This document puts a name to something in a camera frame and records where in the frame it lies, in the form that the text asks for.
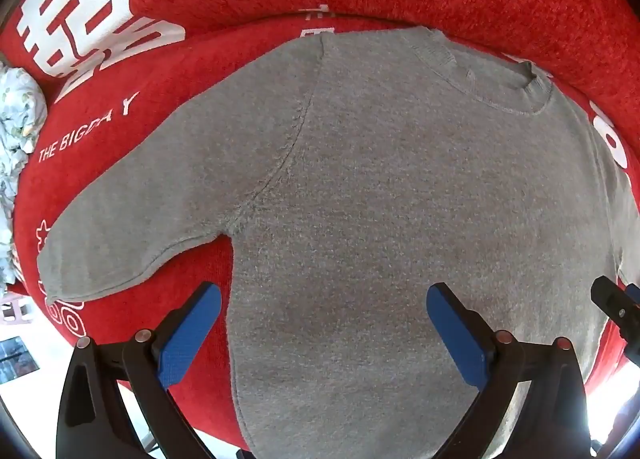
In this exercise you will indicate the dark flat object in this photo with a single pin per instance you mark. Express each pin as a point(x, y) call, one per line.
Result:
point(17, 361)

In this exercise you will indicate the pink stool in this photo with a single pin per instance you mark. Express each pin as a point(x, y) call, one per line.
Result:
point(15, 310)

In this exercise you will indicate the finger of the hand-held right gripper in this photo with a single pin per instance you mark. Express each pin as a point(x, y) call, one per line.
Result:
point(612, 301)

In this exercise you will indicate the grey knit sweater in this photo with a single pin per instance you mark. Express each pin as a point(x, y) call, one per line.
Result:
point(400, 189)

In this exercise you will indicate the white floral cloth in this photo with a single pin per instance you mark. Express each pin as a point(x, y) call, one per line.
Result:
point(15, 119)

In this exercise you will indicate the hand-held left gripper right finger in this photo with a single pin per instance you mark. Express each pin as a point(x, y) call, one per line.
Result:
point(457, 334)

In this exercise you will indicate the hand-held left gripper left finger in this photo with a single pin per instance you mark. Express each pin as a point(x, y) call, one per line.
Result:
point(192, 326)

